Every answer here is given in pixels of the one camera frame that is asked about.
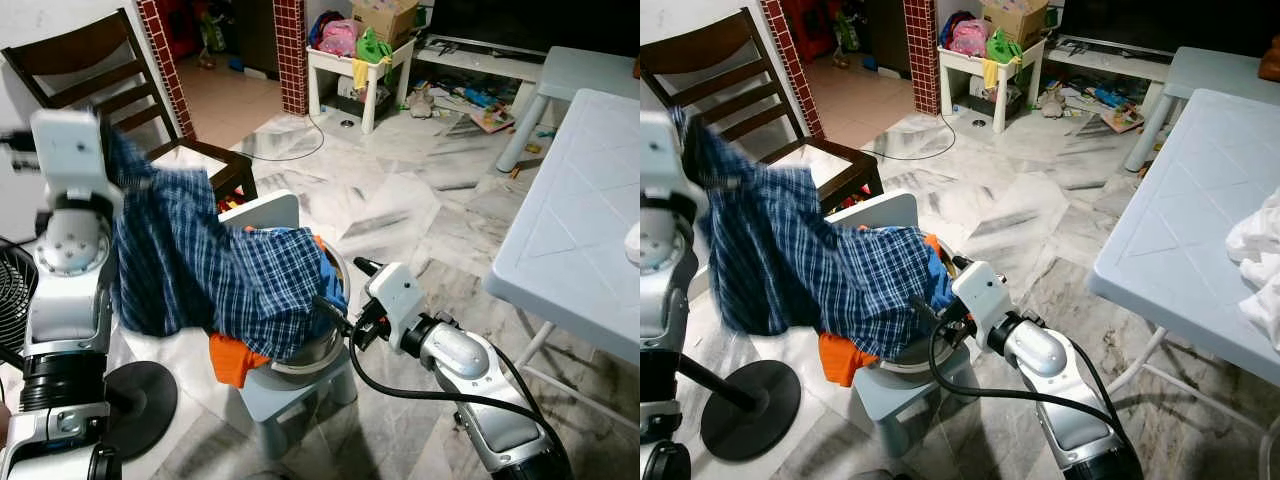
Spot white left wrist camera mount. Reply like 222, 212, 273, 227
30, 108, 106, 201
640, 110, 691, 201

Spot small white side table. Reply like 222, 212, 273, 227
305, 38, 419, 136
937, 38, 1051, 134

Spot dark wooden chair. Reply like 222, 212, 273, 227
640, 8, 886, 216
0, 8, 259, 216

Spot bright green bag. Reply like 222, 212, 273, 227
355, 28, 393, 63
985, 28, 1023, 63

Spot blue plaid shirt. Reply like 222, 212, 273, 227
100, 115, 349, 363
675, 108, 956, 361

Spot light blue folding table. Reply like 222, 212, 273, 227
1088, 88, 1280, 431
483, 88, 641, 431

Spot red tiled pillar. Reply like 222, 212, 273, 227
135, 0, 196, 141
272, 0, 309, 116
903, 0, 941, 116
765, 0, 826, 139

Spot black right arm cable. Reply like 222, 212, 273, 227
928, 320, 1131, 441
345, 335, 546, 441

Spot colourful picture book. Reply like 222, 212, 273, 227
1100, 100, 1149, 134
468, 100, 519, 134

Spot black standing fan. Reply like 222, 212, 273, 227
660, 350, 803, 463
0, 238, 179, 461

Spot black television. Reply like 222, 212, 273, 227
1058, 0, 1280, 56
428, 0, 641, 56

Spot black floor cable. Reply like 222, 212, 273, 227
865, 110, 956, 161
235, 110, 326, 163

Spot cardboard box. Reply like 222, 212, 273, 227
980, 0, 1051, 46
350, 0, 421, 46

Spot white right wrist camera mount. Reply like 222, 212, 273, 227
368, 262, 431, 346
950, 262, 1016, 346

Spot pink bag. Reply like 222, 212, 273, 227
950, 18, 991, 58
318, 18, 361, 58

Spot light blue plastic stool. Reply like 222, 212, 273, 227
820, 190, 969, 456
215, 190, 359, 461

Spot white television stand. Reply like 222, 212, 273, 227
415, 35, 561, 86
1045, 35, 1191, 86

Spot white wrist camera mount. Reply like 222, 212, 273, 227
368, 262, 431, 346
950, 262, 1016, 346
640, 110, 691, 201
30, 108, 106, 201

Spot white shirt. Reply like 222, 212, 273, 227
1225, 195, 1280, 351

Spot steel basin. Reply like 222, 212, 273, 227
868, 248, 963, 377
265, 248, 355, 377

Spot small light blue table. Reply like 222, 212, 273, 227
495, 45, 641, 173
1125, 45, 1280, 173

